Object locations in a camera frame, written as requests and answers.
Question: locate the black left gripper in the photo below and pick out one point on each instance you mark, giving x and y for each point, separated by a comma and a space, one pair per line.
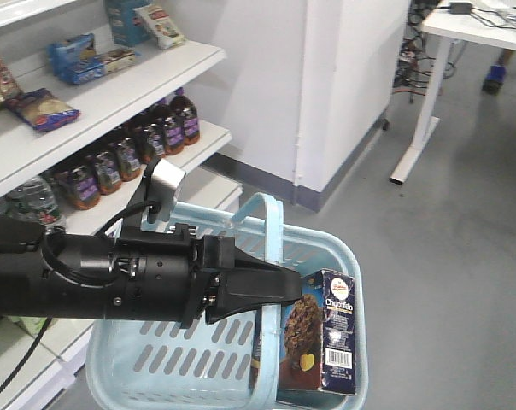
180, 277

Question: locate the light blue shopping basket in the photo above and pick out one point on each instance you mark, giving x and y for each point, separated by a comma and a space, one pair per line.
233, 364

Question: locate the dark blue Chocofelo cookie box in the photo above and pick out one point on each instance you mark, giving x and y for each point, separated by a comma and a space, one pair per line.
317, 340

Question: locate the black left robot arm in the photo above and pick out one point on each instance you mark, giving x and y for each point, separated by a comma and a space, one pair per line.
55, 274

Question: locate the white store shelving unit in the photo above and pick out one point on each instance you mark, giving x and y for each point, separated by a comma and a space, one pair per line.
26, 28

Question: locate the white height-adjustable desk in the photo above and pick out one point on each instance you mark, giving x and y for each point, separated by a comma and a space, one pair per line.
491, 23

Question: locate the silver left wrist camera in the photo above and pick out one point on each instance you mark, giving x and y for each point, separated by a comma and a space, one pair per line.
162, 185

